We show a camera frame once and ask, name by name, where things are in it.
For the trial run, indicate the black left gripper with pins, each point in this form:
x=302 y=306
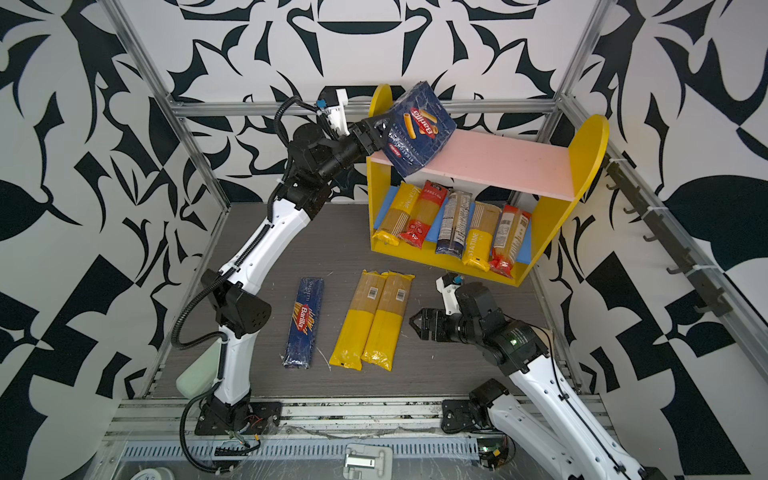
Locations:
x=368 y=139

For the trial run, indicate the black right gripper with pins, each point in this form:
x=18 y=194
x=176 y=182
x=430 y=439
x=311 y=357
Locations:
x=431 y=315

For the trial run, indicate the yellow spaghetti bag back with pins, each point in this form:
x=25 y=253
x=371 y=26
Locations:
x=387 y=322

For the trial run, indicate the yellow spaghetti bag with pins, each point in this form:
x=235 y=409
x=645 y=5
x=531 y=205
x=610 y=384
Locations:
x=358 y=321
x=479 y=240
x=387 y=322
x=398 y=207

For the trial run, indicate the yellow spaghetti bag front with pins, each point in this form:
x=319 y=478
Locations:
x=479 y=240

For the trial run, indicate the small red spaghetti bag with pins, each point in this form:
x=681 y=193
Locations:
x=508 y=240

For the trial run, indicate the blue Barilla pasta box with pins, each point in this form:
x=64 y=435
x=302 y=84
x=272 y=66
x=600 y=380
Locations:
x=420 y=128

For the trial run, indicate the clear white label spaghetti bag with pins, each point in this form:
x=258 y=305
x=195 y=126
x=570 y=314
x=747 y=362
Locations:
x=451 y=238

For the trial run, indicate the long red spaghetti bag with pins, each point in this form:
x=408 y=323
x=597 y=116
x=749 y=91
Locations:
x=424 y=214

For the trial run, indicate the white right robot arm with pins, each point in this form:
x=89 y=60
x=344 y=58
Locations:
x=568 y=442

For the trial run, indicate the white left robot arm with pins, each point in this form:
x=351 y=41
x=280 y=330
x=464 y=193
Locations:
x=239 y=312

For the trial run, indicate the yellow pink blue shelf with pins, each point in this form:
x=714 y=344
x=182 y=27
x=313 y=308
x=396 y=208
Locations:
x=559 y=176

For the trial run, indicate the green pad left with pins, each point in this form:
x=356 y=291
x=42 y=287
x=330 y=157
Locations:
x=201 y=374

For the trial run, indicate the white clock left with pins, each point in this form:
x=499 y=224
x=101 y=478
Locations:
x=157 y=473

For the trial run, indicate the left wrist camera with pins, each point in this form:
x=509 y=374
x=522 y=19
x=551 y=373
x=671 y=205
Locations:
x=332 y=102

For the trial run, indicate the white cable duct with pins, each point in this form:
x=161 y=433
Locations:
x=461 y=448

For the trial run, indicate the white latch bracket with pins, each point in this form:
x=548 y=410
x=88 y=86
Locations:
x=368 y=462

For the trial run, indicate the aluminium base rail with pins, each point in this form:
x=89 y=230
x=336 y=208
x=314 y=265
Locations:
x=161 y=417

